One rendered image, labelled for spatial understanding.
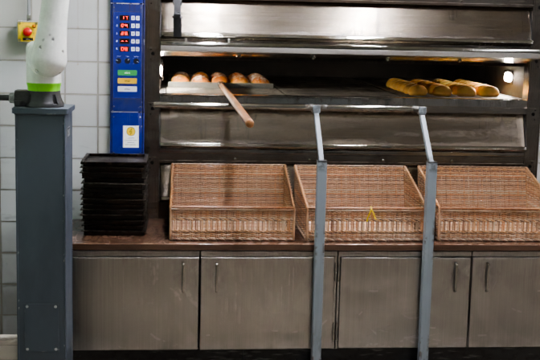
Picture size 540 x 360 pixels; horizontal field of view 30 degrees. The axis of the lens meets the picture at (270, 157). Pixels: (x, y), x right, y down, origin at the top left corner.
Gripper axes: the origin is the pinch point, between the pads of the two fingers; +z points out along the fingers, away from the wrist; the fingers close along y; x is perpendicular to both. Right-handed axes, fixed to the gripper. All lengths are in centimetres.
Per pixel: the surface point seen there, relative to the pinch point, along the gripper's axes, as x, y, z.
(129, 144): -23, -93, 52
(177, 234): -1, -48, 87
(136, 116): -20, -92, 39
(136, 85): -20, -92, 25
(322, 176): 61, -37, 60
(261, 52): 38, -81, 9
